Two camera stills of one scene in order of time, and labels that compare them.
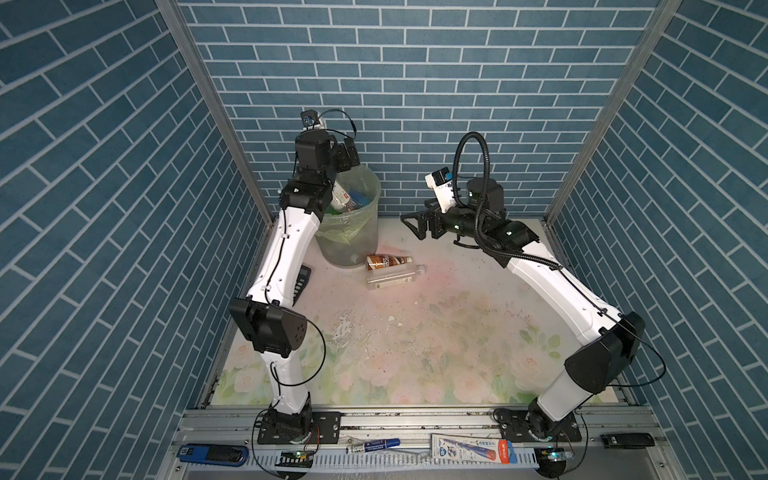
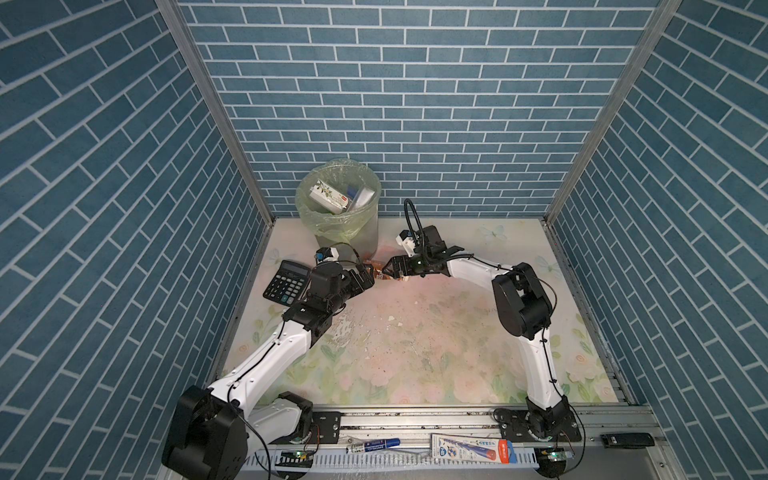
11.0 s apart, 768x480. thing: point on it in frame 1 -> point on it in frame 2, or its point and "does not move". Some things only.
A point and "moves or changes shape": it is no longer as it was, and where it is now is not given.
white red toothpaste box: [461, 449] does not move
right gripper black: [426, 215] -> [403, 267]
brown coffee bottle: [383, 261] moves or changes shape
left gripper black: [342, 164] -> [366, 280]
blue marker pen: [372, 445] does not move
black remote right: [627, 440] does not move
